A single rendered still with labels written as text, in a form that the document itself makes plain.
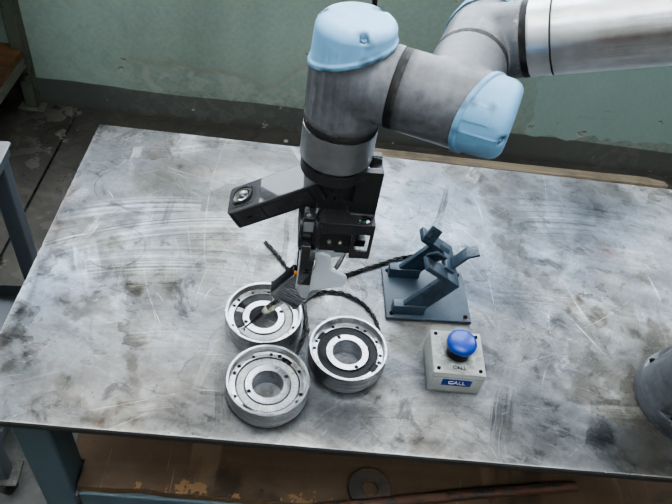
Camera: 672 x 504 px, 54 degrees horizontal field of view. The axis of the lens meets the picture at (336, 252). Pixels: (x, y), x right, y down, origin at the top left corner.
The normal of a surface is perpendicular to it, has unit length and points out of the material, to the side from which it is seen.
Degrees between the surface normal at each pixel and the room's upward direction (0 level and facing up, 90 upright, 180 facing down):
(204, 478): 0
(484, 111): 54
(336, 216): 0
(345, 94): 87
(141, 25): 90
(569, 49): 86
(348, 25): 1
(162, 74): 90
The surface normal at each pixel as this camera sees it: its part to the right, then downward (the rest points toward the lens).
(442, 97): -0.21, 0.13
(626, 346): 0.12, -0.69
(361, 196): 0.02, 0.73
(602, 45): -0.36, 0.59
